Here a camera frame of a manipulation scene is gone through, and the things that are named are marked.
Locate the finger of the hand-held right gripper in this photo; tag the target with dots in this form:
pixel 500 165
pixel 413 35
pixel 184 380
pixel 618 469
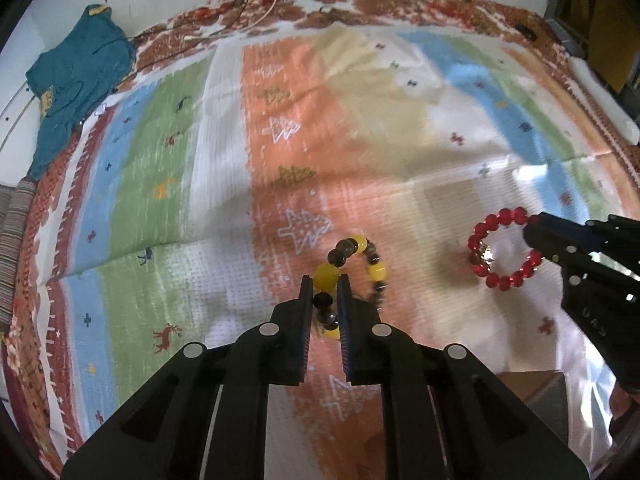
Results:
pixel 605 240
pixel 550 240

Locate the striped grey cushion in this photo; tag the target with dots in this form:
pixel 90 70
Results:
pixel 12 240

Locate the mustard hanging garment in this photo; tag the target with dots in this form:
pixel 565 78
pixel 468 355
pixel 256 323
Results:
pixel 610 25

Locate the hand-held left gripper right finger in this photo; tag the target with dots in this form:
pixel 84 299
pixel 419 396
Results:
pixel 345 330

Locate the white bolster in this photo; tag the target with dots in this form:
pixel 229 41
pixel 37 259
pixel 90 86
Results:
pixel 605 100

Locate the teal garment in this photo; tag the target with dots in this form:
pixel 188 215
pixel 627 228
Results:
pixel 75 75

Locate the striped colourful mat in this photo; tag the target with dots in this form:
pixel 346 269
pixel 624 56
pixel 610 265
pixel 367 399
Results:
pixel 200 160

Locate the silver metal tin box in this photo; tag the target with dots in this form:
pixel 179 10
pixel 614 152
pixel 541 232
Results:
pixel 550 400

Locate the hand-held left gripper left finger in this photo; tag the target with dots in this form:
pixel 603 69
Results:
pixel 305 330

